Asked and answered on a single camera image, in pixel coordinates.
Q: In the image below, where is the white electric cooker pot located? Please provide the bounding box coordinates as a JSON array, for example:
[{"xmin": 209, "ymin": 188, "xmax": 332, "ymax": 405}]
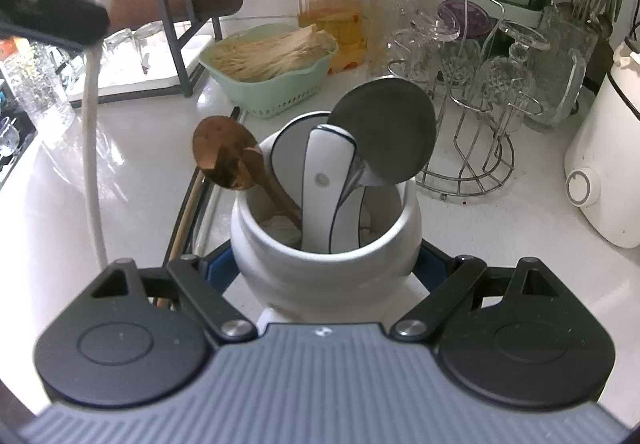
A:
[{"xmin": 564, "ymin": 37, "xmax": 640, "ymax": 249}]

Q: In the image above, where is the black metal dish rack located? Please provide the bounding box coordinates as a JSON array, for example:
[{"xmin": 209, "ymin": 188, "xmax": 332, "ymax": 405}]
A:
[{"xmin": 19, "ymin": 0, "xmax": 225, "ymax": 108}]

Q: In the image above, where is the white long utensil handle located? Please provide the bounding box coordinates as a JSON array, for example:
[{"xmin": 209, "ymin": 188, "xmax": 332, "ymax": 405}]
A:
[{"xmin": 81, "ymin": 45, "xmax": 107, "ymax": 270}]

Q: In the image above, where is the white ceramic soup spoon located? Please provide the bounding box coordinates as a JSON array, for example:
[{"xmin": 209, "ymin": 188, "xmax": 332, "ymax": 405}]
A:
[{"xmin": 302, "ymin": 124, "xmax": 362, "ymax": 254}]

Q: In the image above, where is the large steel ladle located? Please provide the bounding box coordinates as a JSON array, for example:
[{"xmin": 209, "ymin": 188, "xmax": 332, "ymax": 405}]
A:
[{"xmin": 328, "ymin": 76, "xmax": 437, "ymax": 204}]

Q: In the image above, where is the wire glass holder rack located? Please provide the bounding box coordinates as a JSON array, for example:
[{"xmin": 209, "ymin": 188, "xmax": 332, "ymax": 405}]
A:
[{"xmin": 383, "ymin": 0, "xmax": 549, "ymax": 199}]

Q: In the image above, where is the green plastic basket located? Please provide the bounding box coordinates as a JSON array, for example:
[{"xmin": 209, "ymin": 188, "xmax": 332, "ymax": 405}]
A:
[{"xmin": 198, "ymin": 22, "xmax": 338, "ymax": 118}]

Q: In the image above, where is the white ceramic utensil jar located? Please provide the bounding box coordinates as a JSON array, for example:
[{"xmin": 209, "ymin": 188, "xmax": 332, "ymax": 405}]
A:
[{"xmin": 230, "ymin": 180, "xmax": 422, "ymax": 323}]

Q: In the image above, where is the bundle of bamboo sticks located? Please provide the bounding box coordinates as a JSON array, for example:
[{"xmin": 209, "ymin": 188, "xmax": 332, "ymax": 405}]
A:
[{"xmin": 204, "ymin": 25, "xmax": 337, "ymax": 82}]

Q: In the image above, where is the copper metal spoon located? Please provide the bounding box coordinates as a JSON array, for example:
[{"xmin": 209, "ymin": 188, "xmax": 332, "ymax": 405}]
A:
[{"xmin": 192, "ymin": 116, "xmax": 302, "ymax": 230}]

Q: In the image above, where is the tall clear glass tumbler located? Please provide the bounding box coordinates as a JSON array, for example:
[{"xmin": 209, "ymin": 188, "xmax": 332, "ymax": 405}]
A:
[{"xmin": 367, "ymin": 0, "xmax": 419, "ymax": 82}]

